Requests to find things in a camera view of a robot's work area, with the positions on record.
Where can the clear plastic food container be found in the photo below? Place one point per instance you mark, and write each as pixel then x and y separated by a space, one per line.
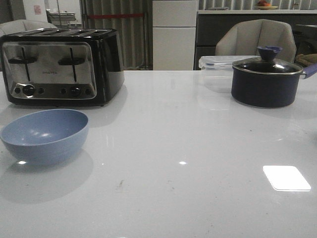
pixel 217 71

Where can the white refrigerator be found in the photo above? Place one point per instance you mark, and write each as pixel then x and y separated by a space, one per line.
pixel 174 31

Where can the beige chair left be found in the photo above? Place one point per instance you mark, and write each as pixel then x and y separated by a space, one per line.
pixel 22 25

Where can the black and chrome toaster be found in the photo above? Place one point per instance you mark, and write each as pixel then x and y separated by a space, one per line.
pixel 62 67

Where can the red barrier tape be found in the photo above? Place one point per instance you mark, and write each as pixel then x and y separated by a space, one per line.
pixel 113 16

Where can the dark blue saucepan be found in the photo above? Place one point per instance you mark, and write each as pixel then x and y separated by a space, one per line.
pixel 268 85

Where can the beige chair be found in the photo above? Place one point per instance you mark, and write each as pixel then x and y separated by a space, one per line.
pixel 244 38
pixel 22 25

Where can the glass lid with blue knob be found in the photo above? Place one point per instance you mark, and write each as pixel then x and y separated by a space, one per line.
pixel 267 63

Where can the dark kitchen counter cabinet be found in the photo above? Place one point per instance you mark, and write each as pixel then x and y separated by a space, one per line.
pixel 212 25

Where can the blue bowl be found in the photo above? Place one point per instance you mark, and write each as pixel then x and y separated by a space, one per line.
pixel 46 137

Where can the yellowish cloth item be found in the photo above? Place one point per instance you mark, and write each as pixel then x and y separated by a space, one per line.
pixel 306 60

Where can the beige chair right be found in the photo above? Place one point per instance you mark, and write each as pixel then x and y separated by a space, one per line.
pixel 244 38

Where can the fruit plate on counter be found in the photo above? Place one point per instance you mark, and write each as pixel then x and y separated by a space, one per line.
pixel 265 5

